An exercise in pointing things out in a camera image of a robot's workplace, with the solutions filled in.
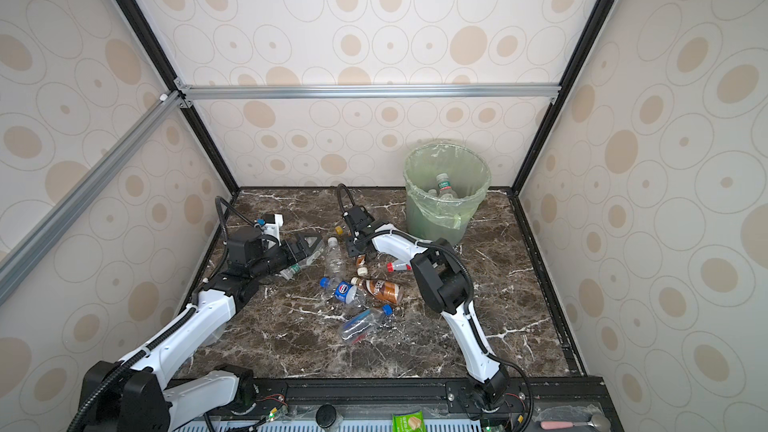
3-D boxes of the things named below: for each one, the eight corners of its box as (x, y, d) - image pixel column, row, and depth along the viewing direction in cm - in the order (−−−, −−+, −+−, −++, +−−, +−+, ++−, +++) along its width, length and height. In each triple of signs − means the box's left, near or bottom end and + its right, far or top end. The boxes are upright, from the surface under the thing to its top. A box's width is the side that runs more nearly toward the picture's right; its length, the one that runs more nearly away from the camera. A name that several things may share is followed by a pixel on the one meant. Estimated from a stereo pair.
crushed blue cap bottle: (350, 348, 83) (348, 343, 80) (339, 332, 86) (337, 327, 83) (393, 315, 89) (394, 309, 86) (382, 300, 92) (382, 294, 89)
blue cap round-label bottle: (318, 291, 93) (315, 284, 90) (327, 278, 96) (325, 271, 93) (348, 306, 90) (347, 299, 87) (357, 292, 93) (355, 285, 90)
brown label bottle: (350, 291, 93) (348, 284, 89) (356, 278, 95) (354, 270, 92) (398, 306, 89) (399, 299, 86) (403, 292, 92) (403, 285, 89)
